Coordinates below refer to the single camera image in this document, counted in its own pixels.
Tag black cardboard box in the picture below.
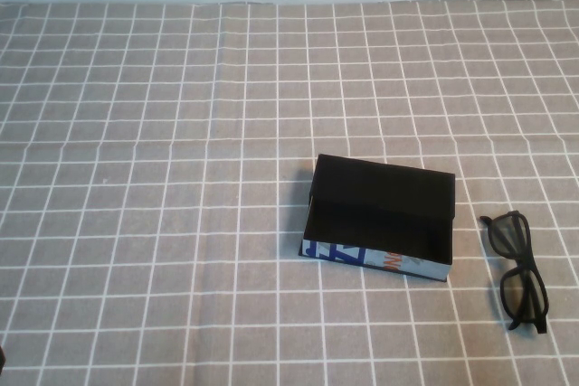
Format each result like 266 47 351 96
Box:
298 153 456 283

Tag black framed glasses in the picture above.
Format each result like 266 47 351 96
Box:
479 210 551 335

